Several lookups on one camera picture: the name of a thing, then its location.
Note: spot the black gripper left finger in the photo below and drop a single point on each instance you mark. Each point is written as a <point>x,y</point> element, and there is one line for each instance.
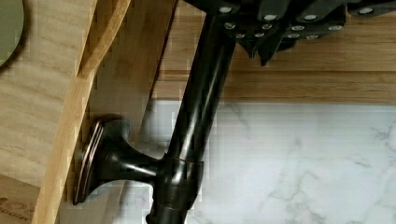
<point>258,26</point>

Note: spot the light green round plate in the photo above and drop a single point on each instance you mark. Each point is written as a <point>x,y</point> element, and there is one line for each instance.
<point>11,27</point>

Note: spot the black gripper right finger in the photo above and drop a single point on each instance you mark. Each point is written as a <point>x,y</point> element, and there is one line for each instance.
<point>311,19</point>

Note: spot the wooden drawer with black handle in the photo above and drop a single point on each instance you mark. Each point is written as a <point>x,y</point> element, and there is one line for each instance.
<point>73,96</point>

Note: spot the wooden cutting board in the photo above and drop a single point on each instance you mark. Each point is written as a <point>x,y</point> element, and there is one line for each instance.
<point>354,65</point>

